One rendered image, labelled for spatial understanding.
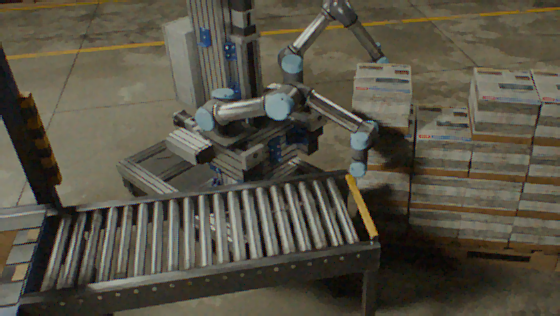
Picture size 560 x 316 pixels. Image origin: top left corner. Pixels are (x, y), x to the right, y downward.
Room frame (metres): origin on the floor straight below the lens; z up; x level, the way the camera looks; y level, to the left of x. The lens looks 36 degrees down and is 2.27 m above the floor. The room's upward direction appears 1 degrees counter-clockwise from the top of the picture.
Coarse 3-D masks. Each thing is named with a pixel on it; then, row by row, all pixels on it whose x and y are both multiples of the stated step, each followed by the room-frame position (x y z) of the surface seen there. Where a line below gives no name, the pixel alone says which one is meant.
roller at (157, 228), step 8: (160, 208) 1.80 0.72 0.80; (152, 216) 1.75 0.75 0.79; (160, 216) 1.74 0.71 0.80; (152, 224) 1.69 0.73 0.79; (160, 224) 1.69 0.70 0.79; (152, 232) 1.64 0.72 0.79; (160, 232) 1.64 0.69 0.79; (152, 240) 1.59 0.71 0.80; (160, 240) 1.60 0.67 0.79; (152, 248) 1.54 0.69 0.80; (160, 248) 1.55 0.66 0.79; (152, 256) 1.50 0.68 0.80; (160, 256) 1.51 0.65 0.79; (152, 264) 1.46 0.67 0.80; (160, 264) 1.47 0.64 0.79; (152, 272) 1.41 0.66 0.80; (160, 272) 1.43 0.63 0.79
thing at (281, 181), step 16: (288, 176) 2.01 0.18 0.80; (304, 176) 2.01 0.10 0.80; (320, 176) 2.01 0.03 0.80; (336, 176) 2.01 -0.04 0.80; (176, 192) 1.90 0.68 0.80; (192, 192) 1.90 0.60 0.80; (208, 192) 1.90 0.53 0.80; (224, 192) 1.91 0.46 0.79; (240, 192) 1.92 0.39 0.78; (64, 208) 1.80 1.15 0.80; (80, 208) 1.80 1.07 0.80; (96, 208) 1.80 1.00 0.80; (240, 208) 1.92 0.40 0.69
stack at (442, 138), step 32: (416, 128) 2.39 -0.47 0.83; (448, 128) 2.38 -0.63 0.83; (384, 160) 2.31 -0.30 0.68; (416, 160) 2.29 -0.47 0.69; (448, 160) 2.26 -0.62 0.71; (480, 160) 2.24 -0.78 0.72; (512, 160) 2.22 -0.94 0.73; (544, 160) 2.20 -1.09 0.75; (384, 192) 2.31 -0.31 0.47; (416, 192) 2.29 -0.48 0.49; (448, 192) 2.26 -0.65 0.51; (480, 192) 2.23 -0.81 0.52; (512, 192) 2.20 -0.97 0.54; (544, 192) 2.19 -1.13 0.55; (384, 224) 2.31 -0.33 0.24; (416, 224) 2.28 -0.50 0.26; (448, 224) 2.26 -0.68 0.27; (480, 224) 2.23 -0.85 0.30; (512, 224) 2.22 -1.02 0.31; (544, 224) 2.18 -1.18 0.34; (416, 256) 2.28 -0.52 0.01; (448, 256) 2.25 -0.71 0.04; (544, 256) 2.17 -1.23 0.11
